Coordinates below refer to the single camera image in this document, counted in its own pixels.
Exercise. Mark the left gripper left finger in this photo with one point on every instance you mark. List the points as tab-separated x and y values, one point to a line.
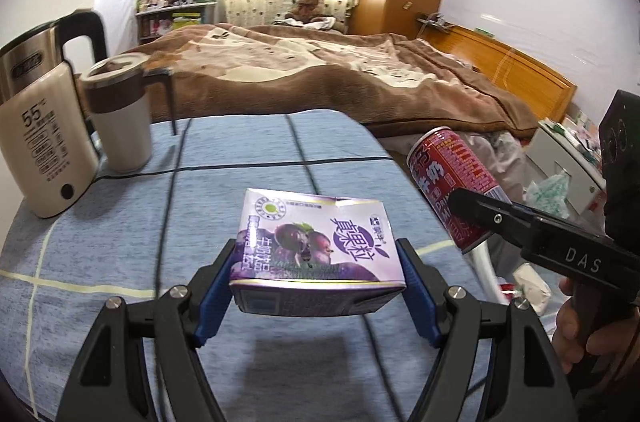
109	380

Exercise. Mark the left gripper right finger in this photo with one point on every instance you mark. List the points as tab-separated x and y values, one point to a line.
524	380

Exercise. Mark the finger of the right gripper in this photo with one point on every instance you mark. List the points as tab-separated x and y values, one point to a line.
486	216

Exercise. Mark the red drink can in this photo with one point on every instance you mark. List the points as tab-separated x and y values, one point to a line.
439	163

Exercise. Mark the purple milk carton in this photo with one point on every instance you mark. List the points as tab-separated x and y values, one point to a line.
299	255

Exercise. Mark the white trash bin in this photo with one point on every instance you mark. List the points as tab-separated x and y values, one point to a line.
504	275

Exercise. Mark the person's right hand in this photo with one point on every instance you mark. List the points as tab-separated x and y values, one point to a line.
611	341

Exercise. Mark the green patterned plastic bag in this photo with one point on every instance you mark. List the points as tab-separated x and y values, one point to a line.
549	196

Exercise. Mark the white bedside cabinet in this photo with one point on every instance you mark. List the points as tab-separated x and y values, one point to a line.
552	153

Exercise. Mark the wooden headboard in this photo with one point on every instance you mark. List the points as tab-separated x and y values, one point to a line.
545	91

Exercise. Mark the brown bed blanket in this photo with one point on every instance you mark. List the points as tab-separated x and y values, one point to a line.
390	84

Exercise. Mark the cream electric kettle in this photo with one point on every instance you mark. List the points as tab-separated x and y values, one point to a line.
45	140

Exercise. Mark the white brown lidded mug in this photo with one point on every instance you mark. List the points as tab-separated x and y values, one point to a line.
115	92

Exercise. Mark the teddy bear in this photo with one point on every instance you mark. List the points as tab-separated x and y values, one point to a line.
309	14

